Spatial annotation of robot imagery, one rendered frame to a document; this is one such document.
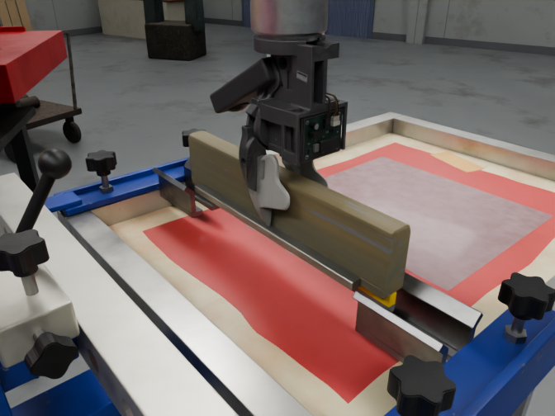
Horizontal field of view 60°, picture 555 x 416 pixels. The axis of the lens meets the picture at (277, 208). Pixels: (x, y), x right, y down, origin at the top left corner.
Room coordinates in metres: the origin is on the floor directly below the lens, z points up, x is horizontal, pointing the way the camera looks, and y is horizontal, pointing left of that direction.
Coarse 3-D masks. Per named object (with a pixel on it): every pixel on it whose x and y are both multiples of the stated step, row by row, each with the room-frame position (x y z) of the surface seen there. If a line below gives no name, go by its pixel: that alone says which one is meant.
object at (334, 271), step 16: (208, 192) 0.59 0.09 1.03; (224, 208) 0.55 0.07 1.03; (240, 208) 0.54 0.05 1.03; (256, 224) 0.50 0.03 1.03; (288, 240) 0.46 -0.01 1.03; (304, 256) 0.44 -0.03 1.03; (320, 256) 0.43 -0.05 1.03; (336, 272) 0.40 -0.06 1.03; (352, 272) 0.40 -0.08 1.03; (352, 288) 0.38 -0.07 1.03
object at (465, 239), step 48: (480, 192) 0.75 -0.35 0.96; (528, 192) 0.75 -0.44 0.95; (432, 240) 0.59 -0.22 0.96; (480, 240) 0.59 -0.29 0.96; (528, 240) 0.59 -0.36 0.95; (240, 288) 0.48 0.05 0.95; (288, 288) 0.48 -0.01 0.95; (336, 288) 0.48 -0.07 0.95; (480, 288) 0.48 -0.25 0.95; (288, 336) 0.39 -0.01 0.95; (336, 336) 0.39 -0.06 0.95; (336, 384) 0.33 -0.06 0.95
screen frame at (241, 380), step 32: (352, 128) 1.00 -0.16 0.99; (384, 128) 1.06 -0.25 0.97; (416, 128) 1.03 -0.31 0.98; (448, 128) 1.00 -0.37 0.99; (512, 160) 0.86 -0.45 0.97; (544, 160) 0.82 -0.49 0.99; (64, 224) 0.60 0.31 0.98; (96, 224) 0.58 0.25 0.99; (96, 256) 0.51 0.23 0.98; (128, 256) 0.50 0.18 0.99; (128, 288) 0.44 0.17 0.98; (160, 288) 0.43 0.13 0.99; (160, 320) 0.38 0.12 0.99; (192, 320) 0.38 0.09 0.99; (192, 352) 0.33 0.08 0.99; (224, 352) 0.33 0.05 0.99; (224, 384) 0.30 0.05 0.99; (256, 384) 0.30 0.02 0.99
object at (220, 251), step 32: (352, 160) 0.90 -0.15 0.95; (384, 160) 0.90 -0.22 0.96; (416, 160) 0.90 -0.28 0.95; (352, 192) 0.75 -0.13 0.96; (384, 192) 0.75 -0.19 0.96; (416, 192) 0.75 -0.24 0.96; (192, 224) 0.64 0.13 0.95; (224, 224) 0.64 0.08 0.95; (192, 256) 0.55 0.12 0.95; (224, 256) 0.55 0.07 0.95; (256, 256) 0.55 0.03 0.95; (288, 256) 0.55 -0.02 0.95; (224, 288) 0.48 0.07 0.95
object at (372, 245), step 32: (192, 160) 0.64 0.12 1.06; (224, 160) 0.57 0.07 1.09; (224, 192) 0.58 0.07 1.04; (288, 192) 0.48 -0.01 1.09; (320, 192) 0.45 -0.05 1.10; (288, 224) 0.48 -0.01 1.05; (320, 224) 0.44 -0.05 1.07; (352, 224) 0.41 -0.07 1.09; (384, 224) 0.39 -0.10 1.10; (352, 256) 0.40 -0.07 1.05; (384, 256) 0.37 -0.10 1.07; (384, 288) 0.37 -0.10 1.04
